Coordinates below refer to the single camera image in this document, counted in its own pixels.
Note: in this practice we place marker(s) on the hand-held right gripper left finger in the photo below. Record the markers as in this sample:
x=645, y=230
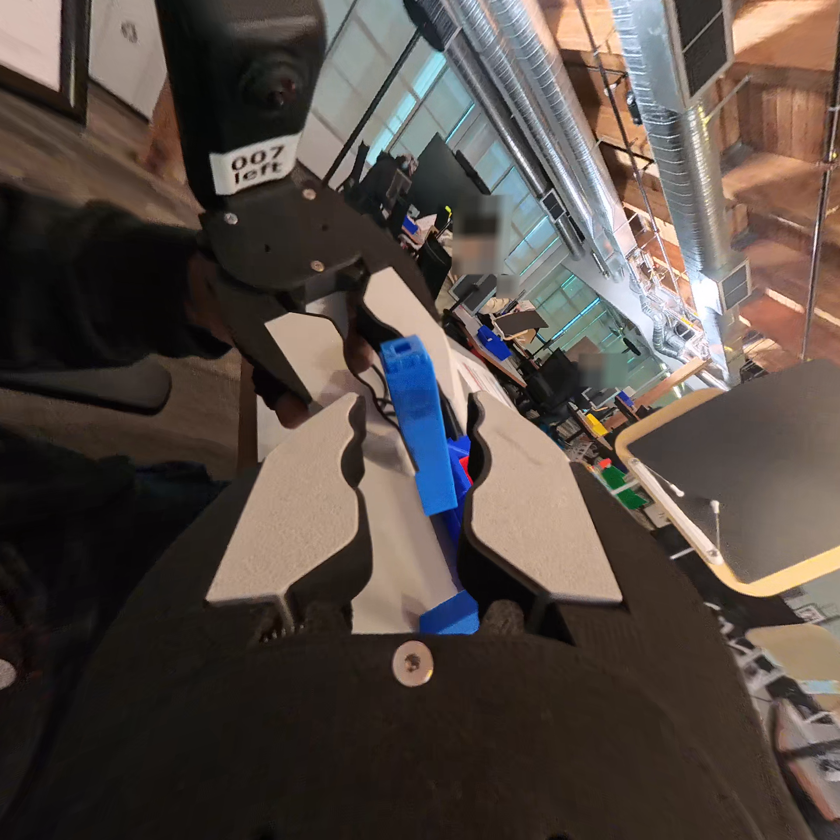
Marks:
x=295, y=512

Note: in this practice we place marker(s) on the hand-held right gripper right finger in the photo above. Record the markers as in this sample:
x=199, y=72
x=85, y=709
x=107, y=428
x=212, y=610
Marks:
x=538, y=518

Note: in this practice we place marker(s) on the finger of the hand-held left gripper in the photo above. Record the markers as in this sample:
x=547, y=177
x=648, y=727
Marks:
x=407, y=308
x=305, y=348

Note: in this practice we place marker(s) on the blue plastic block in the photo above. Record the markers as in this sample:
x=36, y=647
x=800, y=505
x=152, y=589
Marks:
x=449, y=617
x=420, y=426

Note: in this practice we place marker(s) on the person's left forearm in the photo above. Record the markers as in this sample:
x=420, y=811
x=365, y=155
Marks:
x=98, y=275

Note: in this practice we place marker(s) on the person's left hand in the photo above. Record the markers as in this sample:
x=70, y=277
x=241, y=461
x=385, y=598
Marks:
x=282, y=410

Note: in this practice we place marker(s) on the red plastic part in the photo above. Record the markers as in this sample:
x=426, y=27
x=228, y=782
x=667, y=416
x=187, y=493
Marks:
x=464, y=469

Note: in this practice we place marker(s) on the small blue storage bin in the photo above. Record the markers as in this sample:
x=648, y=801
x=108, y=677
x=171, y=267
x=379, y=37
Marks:
x=493, y=342

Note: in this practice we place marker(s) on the green storage bin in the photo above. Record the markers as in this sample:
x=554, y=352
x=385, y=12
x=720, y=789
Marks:
x=627, y=489

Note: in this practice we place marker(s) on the black monitor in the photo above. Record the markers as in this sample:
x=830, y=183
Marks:
x=446, y=164

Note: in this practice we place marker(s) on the black table with wooden edge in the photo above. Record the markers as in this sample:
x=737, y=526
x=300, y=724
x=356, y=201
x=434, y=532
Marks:
x=754, y=472

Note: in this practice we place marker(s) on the dark chair armrest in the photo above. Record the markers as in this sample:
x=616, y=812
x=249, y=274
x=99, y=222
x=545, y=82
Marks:
x=79, y=387

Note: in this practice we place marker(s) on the long silver pipe duct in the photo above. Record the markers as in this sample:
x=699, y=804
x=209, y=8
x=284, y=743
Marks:
x=525, y=111

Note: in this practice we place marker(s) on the wide silver ventilation duct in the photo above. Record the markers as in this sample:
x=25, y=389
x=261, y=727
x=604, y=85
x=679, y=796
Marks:
x=682, y=164

